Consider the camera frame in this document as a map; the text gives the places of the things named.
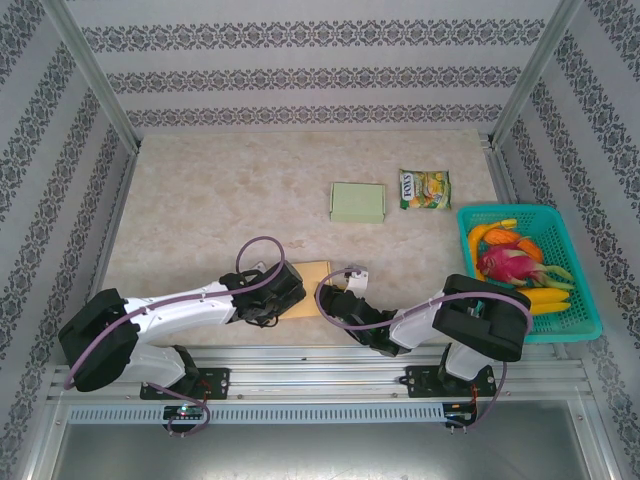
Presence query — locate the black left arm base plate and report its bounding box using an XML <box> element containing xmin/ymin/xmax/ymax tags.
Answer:
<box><xmin>139</xmin><ymin>367</ymin><xmax>231</xmax><ymax>401</ymax></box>

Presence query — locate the pink toy dragon fruit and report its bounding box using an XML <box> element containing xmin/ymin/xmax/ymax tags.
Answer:
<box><xmin>474</xmin><ymin>244</ymin><xmax>576</xmax><ymax>292</ymax></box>

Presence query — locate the green yellow candy bag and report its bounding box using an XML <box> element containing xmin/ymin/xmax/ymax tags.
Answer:
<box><xmin>398</xmin><ymin>168</ymin><xmax>453</xmax><ymax>211</ymax></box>

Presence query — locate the aluminium mounting rail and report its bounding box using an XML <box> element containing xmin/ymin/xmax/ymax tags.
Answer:
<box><xmin>47</xmin><ymin>344</ymin><xmax>591</xmax><ymax>404</ymax></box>

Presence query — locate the yellow toy banana bunch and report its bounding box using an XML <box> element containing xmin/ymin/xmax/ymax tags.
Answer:
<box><xmin>517</xmin><ymin>287</ymin><xmax>572</xmax><ymax>317</ymax></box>

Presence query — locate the grey metal panel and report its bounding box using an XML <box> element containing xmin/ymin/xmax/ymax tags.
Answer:
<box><xmin>49</xmin><ymin>422</ymin><xmax>615</xmax><ymax>480</ymax></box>

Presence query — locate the aluminium frame post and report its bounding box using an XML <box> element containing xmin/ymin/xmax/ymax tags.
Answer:
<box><xmin>487</xmin><ymin>0</ymin><xmax>585</xmax><ymax>149</ymax></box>
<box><xmin>39</xmin><ymin>0</ymin><xmax>142</xmax><ymax>151</ymax></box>

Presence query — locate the teal plastic basket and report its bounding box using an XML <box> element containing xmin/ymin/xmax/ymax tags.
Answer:
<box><xmin>457</xmin><ymin>202</ymin><xmax>604</xmax><ymax>345</ymax></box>

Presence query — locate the green paper box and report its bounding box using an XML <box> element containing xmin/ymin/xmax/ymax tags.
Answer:
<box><xmin>328</xmin><ymin>182</ymin><xmax>386</xmax><ymax>225</ymax></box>

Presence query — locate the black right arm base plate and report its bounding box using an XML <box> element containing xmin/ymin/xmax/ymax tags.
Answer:
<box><xmin>405</xmin><ymin>364</ymin><xmax>499</xmax><ymax>400</ymax></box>

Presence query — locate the orange toy fruit slice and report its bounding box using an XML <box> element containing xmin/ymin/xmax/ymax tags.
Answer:
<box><xmin>516</xmin><ymin>236</ymin><xmax>544</xmax><ymax>262</ymax></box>

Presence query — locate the single yellow toy banana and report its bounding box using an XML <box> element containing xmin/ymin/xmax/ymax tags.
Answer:
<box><xmin>467</xmin><ymin>218</ymin><xmax>520</xmax><ymax>284</ymax></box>

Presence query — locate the grey slotted cable duct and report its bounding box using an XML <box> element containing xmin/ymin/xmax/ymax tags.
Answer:
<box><xmin>67</xmin><ymin>403</ymin><xmax>446</xmax><ymax>425</ymax></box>

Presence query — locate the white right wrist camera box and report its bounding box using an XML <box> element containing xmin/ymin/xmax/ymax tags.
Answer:
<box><xmin>344</xmin><ymin>263</ymin><xmax>372</xmax><ymax>291</ymax></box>

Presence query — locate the orange paper box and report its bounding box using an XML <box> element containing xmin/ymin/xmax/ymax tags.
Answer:
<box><xmin>277</xmin><ymin>259</ymin><xmax>351</xmax><ymax>320</ymax></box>

